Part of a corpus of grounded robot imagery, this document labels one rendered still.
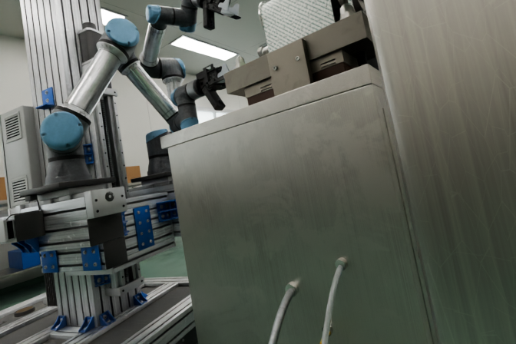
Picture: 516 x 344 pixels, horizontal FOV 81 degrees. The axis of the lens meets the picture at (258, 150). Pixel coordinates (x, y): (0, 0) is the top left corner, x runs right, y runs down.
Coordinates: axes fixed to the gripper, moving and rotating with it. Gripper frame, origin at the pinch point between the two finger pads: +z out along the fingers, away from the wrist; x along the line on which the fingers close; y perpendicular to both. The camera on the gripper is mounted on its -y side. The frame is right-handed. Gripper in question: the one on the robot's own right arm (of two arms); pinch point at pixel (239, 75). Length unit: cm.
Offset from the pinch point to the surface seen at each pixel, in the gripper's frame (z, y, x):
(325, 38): 40.7, -8.6, -20.0
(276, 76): 27.5, -13.2, -22.0
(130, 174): -295, -8, 130
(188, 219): -8, -46, -26
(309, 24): 30.0, 5.9, -0.3
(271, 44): 15.6, 5.5, -0.3
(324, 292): 32, -63, -26
